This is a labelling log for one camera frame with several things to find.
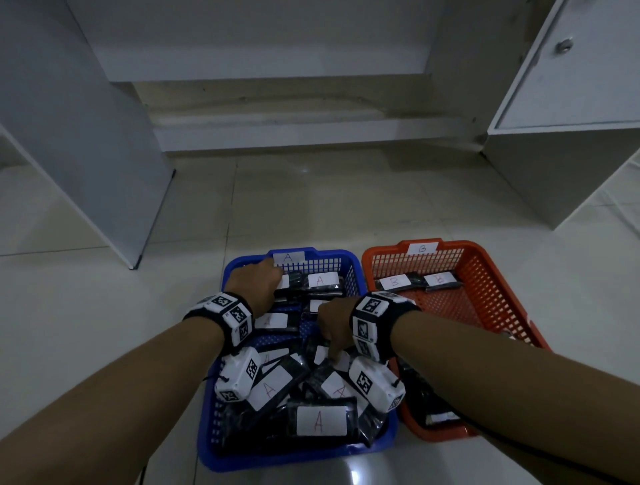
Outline person's left hand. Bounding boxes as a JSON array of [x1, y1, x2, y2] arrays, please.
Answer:
[[223, 257, 283, 319]]

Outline white desk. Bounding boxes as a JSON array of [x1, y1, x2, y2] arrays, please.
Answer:
[[0, 0, 640, 270]]

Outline person's right forearm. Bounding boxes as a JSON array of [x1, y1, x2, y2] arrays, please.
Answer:
[[389, 310, 640, 485]]

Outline person's left forearm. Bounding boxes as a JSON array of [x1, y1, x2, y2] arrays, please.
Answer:
[[0, 317, 225, 485]]

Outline person's right hand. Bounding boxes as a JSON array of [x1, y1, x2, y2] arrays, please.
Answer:
[[316, 297, 360, 363]]

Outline blue plastic basket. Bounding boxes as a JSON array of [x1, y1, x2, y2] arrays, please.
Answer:
[[196, 247, 399, 473]]

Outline white cabinet door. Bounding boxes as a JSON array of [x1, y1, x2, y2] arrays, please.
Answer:
[[487, 0, 640, 136]]

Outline orange plastic basket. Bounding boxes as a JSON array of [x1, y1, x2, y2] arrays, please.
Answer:
[[361, 238, 551, 443]]

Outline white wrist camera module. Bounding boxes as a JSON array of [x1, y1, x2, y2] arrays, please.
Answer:
[[215, 346, 263, 403], [347, 355, 407, 414]]

